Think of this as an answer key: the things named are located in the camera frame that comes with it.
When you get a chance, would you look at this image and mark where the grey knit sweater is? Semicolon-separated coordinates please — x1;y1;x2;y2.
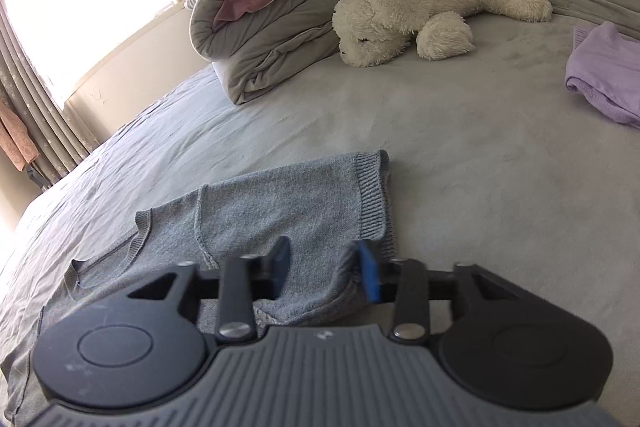
1;150;395;426

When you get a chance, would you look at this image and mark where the white plush dog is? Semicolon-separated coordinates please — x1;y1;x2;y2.
332;0;552;67

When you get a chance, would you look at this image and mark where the left grey curtain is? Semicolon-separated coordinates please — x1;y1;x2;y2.
1;10;99;191

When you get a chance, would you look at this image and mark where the grey bed sheet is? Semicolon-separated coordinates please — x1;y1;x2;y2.
1;15;639;426

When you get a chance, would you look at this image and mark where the pink hanging jacket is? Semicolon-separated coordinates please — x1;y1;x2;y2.
0;102;39;171

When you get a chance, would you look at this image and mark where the lilac folded cloth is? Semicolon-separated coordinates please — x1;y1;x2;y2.
564;22;640;129

